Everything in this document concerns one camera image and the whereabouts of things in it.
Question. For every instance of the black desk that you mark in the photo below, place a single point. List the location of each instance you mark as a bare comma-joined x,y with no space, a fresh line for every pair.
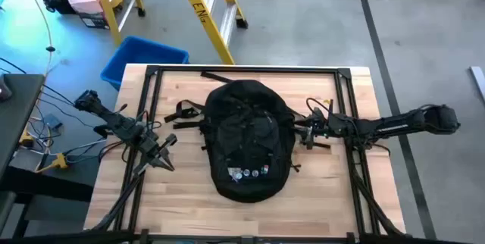
19,115

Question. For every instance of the black metal table frame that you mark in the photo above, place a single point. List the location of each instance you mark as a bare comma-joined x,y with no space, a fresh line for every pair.
265,69

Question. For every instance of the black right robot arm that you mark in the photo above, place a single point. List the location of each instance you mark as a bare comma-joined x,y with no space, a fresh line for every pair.
398,124

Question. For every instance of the grey power adapter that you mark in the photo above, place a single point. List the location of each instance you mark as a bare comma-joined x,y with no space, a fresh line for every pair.
53,121

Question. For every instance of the yellow stepladder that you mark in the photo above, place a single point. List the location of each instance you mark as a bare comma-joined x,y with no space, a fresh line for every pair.
198,9

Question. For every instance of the black backpack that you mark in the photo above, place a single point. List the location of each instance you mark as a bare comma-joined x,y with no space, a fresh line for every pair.
246,134

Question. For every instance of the blue plastic bin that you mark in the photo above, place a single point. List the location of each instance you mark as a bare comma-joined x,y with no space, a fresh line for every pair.
144,52

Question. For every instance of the pink cardboard box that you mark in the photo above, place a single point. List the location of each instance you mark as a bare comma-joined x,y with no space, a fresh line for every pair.
85,3

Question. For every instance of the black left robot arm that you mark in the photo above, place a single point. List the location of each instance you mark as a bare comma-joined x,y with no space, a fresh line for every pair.
110,117

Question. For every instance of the yellow clamp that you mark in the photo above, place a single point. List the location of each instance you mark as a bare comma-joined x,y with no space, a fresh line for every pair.
25,138
58,160

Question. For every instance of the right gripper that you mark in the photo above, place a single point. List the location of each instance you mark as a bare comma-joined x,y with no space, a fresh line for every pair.
320,126

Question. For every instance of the grey metal bar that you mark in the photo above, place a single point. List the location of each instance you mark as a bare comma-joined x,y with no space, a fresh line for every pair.
479,81

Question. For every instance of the white rectangular patch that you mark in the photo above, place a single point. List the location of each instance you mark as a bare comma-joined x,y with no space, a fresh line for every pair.
232,170

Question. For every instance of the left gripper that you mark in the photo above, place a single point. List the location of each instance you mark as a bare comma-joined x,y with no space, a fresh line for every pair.
146,145

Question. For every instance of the round pin badge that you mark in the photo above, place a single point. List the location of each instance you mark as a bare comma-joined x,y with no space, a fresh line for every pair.
238,176
246,172
255,173

